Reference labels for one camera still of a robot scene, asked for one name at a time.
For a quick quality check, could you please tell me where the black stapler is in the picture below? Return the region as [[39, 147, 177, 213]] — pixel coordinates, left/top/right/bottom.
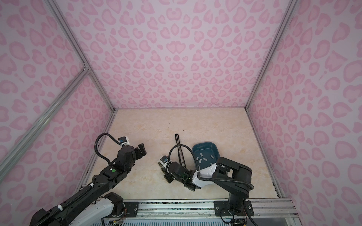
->
[[175, 134, 187, 169]]

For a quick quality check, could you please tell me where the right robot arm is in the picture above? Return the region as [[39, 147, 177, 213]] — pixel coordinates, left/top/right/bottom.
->
[[158, 156, 254, 216]]

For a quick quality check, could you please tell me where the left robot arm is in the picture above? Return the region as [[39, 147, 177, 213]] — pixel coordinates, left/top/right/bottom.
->
[[30, 143, 147, 226]]

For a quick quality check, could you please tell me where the teal plastic tray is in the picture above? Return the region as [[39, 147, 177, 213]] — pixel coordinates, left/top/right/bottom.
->
[[192, 142, 220, 188]]

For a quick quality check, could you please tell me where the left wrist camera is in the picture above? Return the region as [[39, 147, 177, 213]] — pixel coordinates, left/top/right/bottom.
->
[[118, 136, 131, 147]]

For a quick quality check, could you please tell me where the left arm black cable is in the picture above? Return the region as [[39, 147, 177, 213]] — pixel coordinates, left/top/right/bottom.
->
[[94, 133, 121, 165]]

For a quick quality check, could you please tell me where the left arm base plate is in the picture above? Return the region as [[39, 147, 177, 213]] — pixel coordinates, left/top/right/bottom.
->
[[122, 202, 140, 218]]

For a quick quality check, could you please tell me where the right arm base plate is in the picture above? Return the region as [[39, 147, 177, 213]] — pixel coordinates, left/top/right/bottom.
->
[[213, 200, 254, 217]]

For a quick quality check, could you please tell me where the aluminium front rail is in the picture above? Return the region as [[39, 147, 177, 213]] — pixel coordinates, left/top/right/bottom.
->
[[62, 199, 300, 226]]

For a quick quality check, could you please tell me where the aluminium diagonal frame bar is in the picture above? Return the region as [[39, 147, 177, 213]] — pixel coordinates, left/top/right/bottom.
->
[[1, 66, 89, 181]]

